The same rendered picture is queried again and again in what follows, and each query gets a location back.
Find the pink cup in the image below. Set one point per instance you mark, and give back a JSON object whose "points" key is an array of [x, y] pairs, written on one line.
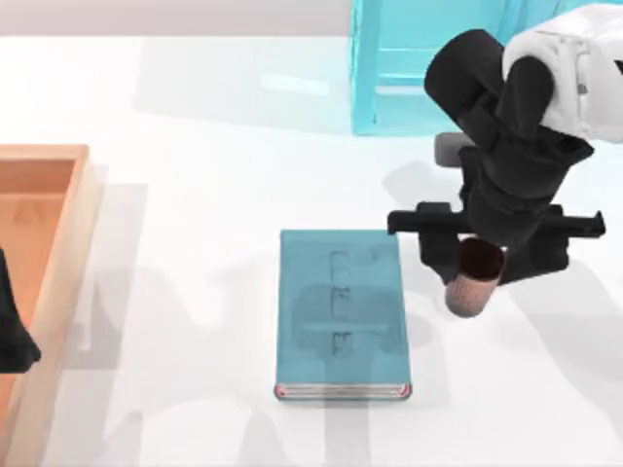
{"points": [[469, 294]]}

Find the pale grey rounded box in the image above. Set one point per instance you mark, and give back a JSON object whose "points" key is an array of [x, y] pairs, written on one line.
{"points": [[447, 148]]}

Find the teal book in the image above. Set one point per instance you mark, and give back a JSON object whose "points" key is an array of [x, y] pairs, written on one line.
{"points": [[340, 311]]}

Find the light blue rack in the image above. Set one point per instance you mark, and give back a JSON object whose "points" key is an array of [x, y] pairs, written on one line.
{"points": [[365, 73]]}

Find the shallow salmon-coloured box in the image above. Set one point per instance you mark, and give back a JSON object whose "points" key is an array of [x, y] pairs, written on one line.
{"points": [[53, 233]]}

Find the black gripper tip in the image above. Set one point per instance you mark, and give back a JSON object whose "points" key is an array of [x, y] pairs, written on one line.
{"points": [[12, 331]]}

